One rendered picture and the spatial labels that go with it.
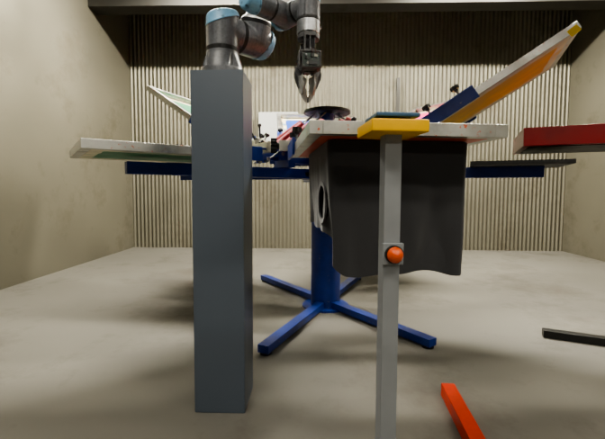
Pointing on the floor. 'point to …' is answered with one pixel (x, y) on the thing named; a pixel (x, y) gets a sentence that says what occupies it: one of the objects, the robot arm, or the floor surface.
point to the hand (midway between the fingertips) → (307, 100)
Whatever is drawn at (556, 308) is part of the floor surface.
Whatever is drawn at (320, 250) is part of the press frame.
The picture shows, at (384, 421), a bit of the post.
